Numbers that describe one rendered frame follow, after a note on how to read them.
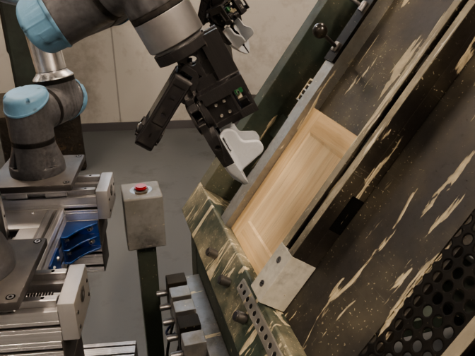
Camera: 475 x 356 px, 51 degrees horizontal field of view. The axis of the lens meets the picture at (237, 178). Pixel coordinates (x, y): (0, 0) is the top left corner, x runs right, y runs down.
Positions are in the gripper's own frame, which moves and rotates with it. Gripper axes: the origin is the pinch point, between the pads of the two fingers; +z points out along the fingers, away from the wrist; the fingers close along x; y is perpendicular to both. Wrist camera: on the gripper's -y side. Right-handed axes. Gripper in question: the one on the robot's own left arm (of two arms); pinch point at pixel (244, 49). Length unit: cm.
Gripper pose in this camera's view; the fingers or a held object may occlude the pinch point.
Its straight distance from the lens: 136.1
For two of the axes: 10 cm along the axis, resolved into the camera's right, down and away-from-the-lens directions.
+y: 5.6, 0.4, -8.3
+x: 6.1, -6.9, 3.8
